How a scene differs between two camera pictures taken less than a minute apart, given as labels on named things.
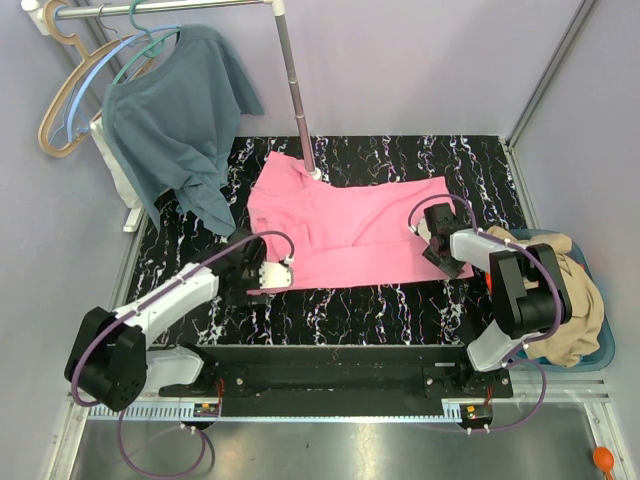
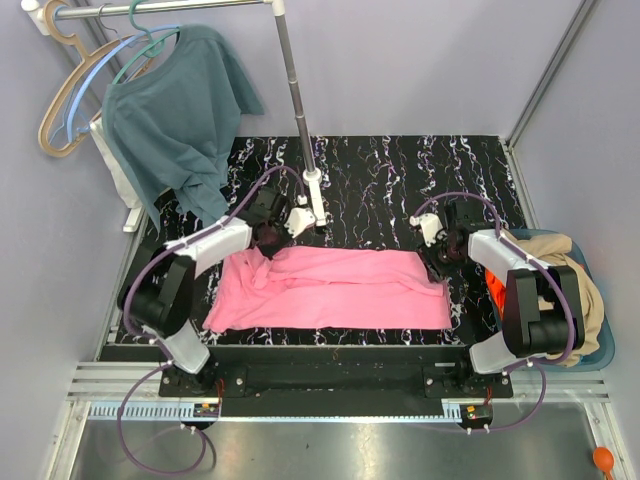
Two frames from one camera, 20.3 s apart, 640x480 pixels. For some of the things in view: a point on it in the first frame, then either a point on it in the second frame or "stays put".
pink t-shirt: (316, 233) -> (324, 288)
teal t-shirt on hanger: (173, 129) stays put
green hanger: (156, 47) stays put
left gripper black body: (250, 279) -> (278, 238)
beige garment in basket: (577, 337) stays put
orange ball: (603, 459) stays put
